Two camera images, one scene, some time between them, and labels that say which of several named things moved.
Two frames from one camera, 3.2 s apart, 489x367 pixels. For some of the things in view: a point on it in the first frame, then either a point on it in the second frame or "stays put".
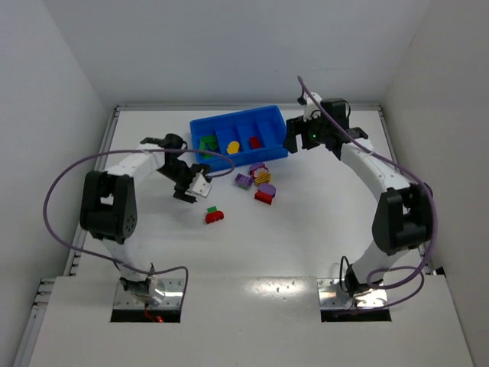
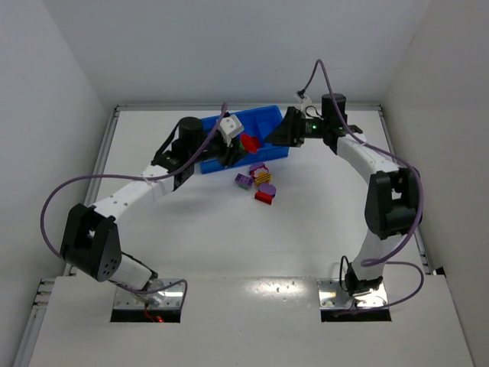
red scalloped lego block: [213, 216] -> [250, 144]
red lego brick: [263, 197] stays put
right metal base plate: [333, 293] stays put
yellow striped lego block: [263, 177] stays put
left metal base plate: [173, 290] stays put
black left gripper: [185, 192] -> [229, 151]
